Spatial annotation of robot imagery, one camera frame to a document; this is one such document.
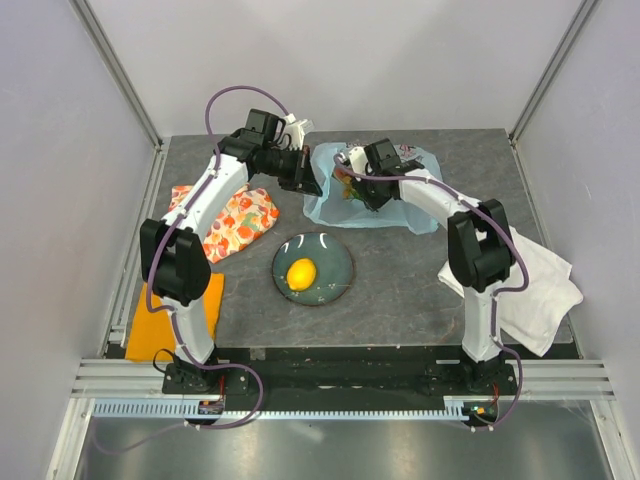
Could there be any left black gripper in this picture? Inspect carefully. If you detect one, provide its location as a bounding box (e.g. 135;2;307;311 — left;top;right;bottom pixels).
259;145;323;198

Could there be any light blue plastic bag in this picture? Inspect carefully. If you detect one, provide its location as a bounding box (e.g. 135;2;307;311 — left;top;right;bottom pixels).
303;142;439;235

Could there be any yellow fake lemon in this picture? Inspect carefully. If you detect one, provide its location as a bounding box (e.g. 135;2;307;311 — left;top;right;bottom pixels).
285;258;317;292

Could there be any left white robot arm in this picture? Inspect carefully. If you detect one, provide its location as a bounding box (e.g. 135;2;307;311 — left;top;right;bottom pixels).
139;109;322;395

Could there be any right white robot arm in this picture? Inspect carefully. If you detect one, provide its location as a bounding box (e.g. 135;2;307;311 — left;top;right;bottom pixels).
344;139;514;394

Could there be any floral orange cloth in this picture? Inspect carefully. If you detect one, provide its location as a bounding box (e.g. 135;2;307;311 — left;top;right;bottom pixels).
166;182;282;264

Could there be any blue ceramic plate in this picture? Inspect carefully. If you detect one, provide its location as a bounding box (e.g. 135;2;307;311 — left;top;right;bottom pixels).
271;232;355;307

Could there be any white towel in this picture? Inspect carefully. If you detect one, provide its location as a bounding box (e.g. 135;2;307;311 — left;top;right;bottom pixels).
438;229;583;362

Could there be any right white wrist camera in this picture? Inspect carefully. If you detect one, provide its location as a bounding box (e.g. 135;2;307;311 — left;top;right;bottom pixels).
340;146;368;179

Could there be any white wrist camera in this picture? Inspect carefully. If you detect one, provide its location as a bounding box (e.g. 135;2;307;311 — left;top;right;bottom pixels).
340;146;368;179
282;113;315;150

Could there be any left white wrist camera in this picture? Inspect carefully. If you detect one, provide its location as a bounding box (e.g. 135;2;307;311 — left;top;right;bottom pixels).
282;113;315;150

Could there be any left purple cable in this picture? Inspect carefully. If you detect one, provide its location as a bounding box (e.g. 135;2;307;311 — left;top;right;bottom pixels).
89;84;293;455

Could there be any purple cable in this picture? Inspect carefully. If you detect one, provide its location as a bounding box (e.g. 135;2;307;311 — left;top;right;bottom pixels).
332;152;531;434
89;84;293;455

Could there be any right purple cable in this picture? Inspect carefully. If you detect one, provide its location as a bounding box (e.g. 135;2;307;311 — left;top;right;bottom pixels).
332;152;531;434

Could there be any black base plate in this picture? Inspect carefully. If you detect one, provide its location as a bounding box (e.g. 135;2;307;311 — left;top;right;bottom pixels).
157;345;517;397

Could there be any light blue cable duct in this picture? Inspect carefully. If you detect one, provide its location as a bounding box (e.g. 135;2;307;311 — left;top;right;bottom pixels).
92;398;471;421

